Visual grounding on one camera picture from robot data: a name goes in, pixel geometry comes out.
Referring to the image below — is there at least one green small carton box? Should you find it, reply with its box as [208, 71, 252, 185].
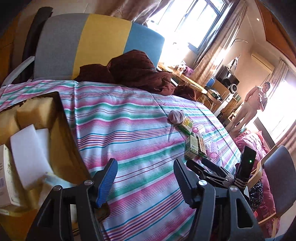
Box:
[184, 136, 199, 160]

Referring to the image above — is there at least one white foam block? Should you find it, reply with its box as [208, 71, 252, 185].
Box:
[10, 125, 53, 190]
[36, 128, 50, 162]

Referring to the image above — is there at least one white carton box with barcode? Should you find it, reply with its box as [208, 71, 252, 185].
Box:
[1, 144, 24, 211]

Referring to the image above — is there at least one yellow sponge block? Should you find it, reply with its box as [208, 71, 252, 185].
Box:
[0, 105, 20, 148]
[16, 97, 56, 130]

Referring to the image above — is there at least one cracker packet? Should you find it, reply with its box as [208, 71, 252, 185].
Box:
[197, 136, 207, 158]

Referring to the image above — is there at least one pink bed quilt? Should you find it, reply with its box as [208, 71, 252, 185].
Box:
[233, 131, 282, 238]

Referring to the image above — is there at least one gold metal tin tray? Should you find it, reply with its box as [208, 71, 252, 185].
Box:
[0, 91, 110, 241]

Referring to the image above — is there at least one small yellow green candy packet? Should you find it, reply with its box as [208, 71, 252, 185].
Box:
[178, 116, 194, 135]

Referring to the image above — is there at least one person in pink clothes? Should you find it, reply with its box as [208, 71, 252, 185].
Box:
[226, 82, 270, 133]

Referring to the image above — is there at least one striped pink green tablecloth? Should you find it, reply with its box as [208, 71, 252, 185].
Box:
[1, 80, 240, 240]

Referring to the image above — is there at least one air conditioner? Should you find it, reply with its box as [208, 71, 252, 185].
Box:
[251, 52, 274, 73]

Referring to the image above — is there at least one wooden desk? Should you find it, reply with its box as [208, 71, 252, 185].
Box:
[158, 62, 207, 94]

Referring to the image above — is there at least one dark red jacket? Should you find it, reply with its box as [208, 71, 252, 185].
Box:
[75, 50, 200, 101]

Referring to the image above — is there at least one grey yellow blue chair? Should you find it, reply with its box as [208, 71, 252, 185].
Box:
[3, 13, 165, 86]

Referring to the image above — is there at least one black rolled mat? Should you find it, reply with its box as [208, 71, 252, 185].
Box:
[19, 6, 54, 83]

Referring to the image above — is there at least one beige patterned curtain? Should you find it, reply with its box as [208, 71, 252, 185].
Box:
[111, 0, 172, 25]

